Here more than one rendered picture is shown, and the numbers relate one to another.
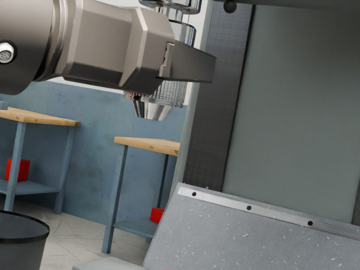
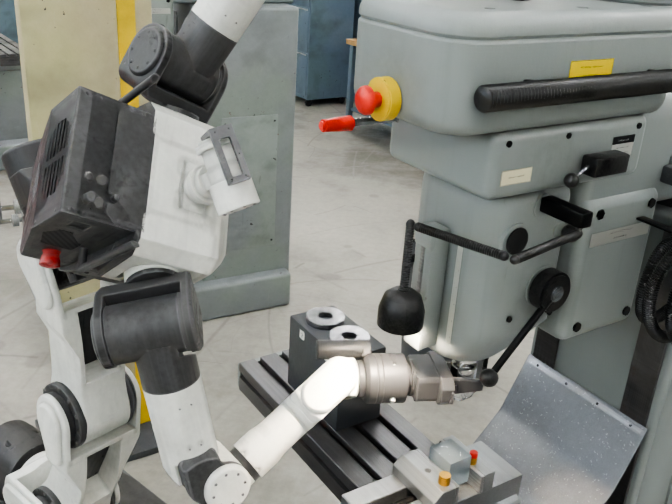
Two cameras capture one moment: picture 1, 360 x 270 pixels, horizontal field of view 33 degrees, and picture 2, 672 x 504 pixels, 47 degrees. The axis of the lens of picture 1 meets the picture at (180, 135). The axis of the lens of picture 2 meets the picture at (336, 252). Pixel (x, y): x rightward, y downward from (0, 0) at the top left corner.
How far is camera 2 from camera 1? 1.10 m
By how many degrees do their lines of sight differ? 34
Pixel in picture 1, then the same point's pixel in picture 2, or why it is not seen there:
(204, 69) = (477, 387)
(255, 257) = (564, 415)
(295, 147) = (594, 356)
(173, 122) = not seen: outside the picture
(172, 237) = (521, 389)
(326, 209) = (608, 397)
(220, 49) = not seen: hidden behind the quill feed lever
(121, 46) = (435, 391)
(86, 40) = (421, 392)
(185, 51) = (467, 383)
